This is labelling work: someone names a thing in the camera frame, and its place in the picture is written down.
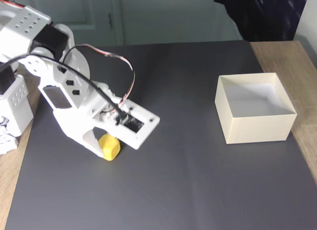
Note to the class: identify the yellow cube block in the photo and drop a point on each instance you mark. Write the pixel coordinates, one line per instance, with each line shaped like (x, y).
(111, 148)

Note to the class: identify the white open box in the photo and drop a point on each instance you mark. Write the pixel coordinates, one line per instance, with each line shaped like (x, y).
(257, 131)

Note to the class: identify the dark door latch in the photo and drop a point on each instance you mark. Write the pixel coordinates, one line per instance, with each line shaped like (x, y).
(109, 18)

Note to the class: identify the pale green door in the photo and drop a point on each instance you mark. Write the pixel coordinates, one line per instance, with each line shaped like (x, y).
(86, 7)

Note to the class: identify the dark gray mat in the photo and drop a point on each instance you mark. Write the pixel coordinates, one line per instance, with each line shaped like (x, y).
(161, 190)

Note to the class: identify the black hanging cloth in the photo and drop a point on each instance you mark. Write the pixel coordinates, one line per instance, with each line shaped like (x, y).
(267, 14)

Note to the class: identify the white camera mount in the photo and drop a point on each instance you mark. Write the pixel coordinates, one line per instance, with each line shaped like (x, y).
(148, 126)

